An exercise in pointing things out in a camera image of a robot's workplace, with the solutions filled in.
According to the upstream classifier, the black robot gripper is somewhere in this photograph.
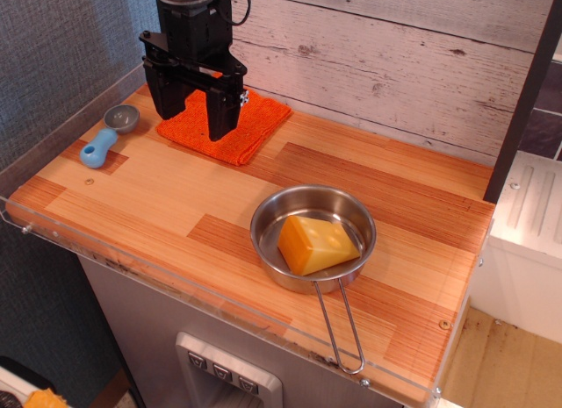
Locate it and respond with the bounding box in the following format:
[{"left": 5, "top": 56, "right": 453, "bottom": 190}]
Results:
[{"left": 140, "top": 0, "right": 248, "bottom": 141}]

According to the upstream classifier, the blue handled grey spoon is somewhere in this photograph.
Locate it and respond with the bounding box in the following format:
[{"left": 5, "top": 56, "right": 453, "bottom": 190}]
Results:
[{"left": 80, "top": 104, "right": 140, "bottom": 168}]

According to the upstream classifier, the orange folded cloth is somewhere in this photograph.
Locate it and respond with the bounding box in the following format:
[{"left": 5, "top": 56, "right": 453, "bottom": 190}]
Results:
[{"left": 156, "top": 90, "right": 292, "bottom": 166}]

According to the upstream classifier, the yellow toy cheese wedge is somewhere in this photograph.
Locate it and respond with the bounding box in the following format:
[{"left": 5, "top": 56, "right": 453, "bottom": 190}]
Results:
[{"left": 277, "top": 215, "right": 360, "bottom": 276}]

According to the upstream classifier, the clear acrylic table guard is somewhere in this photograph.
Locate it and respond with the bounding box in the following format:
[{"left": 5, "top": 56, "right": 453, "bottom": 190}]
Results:
[{"left": 1, "top": 58, "right": 499, "bottom": 407}]

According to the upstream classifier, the silver toy dispenser panel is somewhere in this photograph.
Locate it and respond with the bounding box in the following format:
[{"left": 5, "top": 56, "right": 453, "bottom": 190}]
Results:
[{"left": 176, "top": 332, "right": 284, "bottom": 407}]

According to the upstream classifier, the yellow object bottom left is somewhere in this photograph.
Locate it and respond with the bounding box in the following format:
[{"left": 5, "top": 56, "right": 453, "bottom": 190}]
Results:
[{"left": 23, "top": 389, "right": 68, "bottom": 408}]

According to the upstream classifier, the white toy cabinet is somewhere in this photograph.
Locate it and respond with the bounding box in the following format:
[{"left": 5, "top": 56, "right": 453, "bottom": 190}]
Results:
[{"left": 469, "top": 152, "right": 561, "bottom": 342}]

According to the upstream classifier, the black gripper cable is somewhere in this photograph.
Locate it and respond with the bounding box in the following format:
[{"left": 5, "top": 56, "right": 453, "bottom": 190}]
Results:
[{"left": 214, "top": 0, "right": 252, "bottom": 27}]

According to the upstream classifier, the steel pan with wire handle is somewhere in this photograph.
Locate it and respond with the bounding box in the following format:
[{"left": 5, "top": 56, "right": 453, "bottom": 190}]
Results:
[{"left": 250, "top": 184, "right": 377, "bottom": 375}]

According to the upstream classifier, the dark vertical post right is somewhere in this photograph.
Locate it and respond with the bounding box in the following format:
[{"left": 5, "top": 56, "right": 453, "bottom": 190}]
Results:
[{"left": 483, "top": 0, "right": 561, "bottom": 204}]

